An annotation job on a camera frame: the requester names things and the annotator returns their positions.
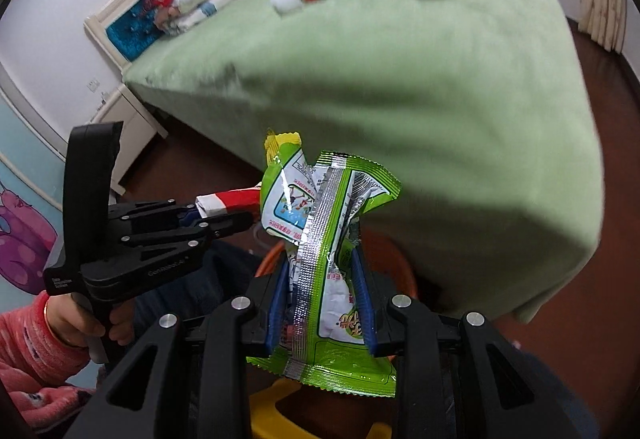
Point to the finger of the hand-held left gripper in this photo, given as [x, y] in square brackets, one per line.
[150, 215]
[220, 228]

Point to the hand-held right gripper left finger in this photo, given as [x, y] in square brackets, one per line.
[279, 309]

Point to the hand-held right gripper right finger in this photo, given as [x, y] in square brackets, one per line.
[362, 301]

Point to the red white packet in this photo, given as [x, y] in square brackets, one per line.
[235, 200]

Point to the orange plastic basin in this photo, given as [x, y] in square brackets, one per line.
[395, 259]

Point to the green snack packet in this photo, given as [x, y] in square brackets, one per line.
[325, 219]

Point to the person's left forearm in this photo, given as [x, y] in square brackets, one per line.
[25, 339]

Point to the person's left hand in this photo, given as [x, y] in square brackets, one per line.
[70, 319]

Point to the person's left leg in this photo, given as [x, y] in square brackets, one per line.
[225, 279]

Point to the person's leg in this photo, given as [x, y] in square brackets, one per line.
[555, 399]
[225, 279]

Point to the cartoon printed white wardrobe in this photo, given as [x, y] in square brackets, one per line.
[25, 229]

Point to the white nightstand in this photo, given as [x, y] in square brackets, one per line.
[132, 119]

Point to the yellow plastic stool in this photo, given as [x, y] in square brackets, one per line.
[280, 411]

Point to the person's pink fleece clothing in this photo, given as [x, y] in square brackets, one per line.
[45, 404]

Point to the bed with green sheet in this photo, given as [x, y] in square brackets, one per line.
[400, 94]

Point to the person's right leg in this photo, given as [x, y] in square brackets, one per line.
[555, 399]

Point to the folded white quilt blue print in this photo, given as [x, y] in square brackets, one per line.
[220, 4]

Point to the white crumpled tissue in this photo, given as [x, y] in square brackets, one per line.
[286, 4]

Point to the white wall socket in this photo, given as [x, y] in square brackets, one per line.
[92, 85]

